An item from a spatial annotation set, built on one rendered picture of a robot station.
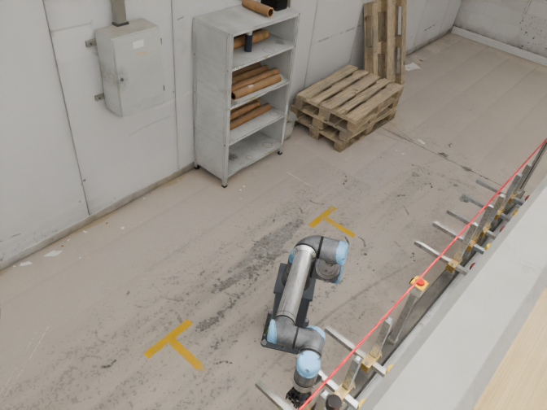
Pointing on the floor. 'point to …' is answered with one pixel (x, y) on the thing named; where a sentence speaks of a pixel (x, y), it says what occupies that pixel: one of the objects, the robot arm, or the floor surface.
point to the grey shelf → (282, 18)
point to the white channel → (474, 320)
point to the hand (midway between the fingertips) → (299, 403)
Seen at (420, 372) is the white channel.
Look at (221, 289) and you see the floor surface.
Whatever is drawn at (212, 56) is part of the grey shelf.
